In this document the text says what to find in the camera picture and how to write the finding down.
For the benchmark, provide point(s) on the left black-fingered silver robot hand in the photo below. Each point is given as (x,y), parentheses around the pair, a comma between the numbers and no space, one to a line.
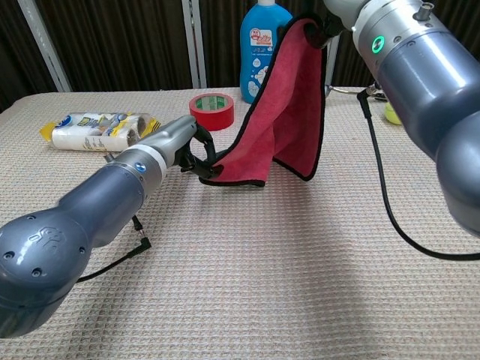
(176,137)

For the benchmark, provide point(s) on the right black-fingered silver robot hand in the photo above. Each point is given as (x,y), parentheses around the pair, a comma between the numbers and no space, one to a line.
(337,15)

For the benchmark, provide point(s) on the dark grey cloth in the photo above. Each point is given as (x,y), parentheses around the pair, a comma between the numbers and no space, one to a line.
(292,112)

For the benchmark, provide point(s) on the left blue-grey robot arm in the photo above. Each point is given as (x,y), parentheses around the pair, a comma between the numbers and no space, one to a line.
(56,240)

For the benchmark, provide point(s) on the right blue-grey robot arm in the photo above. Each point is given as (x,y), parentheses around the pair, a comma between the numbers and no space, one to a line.
(431,75)

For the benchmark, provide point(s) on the red tape roll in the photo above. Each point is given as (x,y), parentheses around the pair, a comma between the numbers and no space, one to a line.
(210,120)

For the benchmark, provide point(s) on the white rolls pack yellow ends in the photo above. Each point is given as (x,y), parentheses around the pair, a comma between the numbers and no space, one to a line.
(86,135)

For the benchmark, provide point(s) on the blue pump detergent bottle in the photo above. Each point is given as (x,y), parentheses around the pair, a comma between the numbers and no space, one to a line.
(255,56)

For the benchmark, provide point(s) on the yellow-green tennis ball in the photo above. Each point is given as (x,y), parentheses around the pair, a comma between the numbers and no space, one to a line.
(392,114)

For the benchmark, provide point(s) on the beige woven tablecloth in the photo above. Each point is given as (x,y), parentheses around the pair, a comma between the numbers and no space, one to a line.
(243,281)

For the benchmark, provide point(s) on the grey partition frame post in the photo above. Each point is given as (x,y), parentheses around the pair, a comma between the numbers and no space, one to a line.
(195,45)
(332,63)
(45,48)

